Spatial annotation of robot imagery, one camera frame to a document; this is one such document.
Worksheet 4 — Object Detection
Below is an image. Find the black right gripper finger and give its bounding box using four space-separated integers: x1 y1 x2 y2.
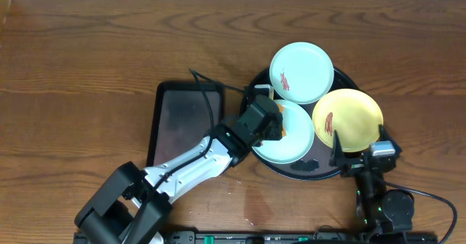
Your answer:
329 130 344 166
378 125 394 143

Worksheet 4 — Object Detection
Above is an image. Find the yellow green scrubbing sponge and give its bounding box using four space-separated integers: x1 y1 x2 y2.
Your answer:
277 103 286 138

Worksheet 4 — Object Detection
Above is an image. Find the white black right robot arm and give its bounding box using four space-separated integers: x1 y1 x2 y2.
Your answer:
329 125 414 242

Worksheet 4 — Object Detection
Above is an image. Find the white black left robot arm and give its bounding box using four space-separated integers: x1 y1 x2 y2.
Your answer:
74 95 283 244

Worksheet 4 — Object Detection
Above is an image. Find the black rectangular water tray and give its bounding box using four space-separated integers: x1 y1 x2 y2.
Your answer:
146 81 224 167

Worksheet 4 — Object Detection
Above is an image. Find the yellow plate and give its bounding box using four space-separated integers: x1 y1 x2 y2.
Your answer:
312 89 384 152

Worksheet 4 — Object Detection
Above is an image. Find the lower light green plate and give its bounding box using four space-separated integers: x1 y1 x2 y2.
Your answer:
253 100 315 164

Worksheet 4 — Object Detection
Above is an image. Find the light green plate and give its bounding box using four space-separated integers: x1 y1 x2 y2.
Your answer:
253 100 315 164
269 42 334 104

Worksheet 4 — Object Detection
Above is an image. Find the top light green plate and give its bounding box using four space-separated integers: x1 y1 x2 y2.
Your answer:
269 42 334 104

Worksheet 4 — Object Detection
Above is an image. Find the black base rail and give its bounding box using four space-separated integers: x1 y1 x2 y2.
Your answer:
150 231 438 244

